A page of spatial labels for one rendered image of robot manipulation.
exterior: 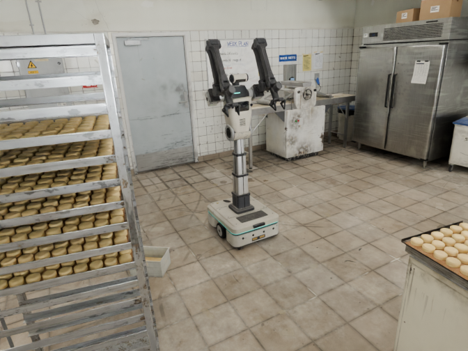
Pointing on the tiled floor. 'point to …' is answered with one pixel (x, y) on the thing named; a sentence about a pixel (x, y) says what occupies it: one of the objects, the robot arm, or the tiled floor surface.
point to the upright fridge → (455, 28)
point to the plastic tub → (155, 261)
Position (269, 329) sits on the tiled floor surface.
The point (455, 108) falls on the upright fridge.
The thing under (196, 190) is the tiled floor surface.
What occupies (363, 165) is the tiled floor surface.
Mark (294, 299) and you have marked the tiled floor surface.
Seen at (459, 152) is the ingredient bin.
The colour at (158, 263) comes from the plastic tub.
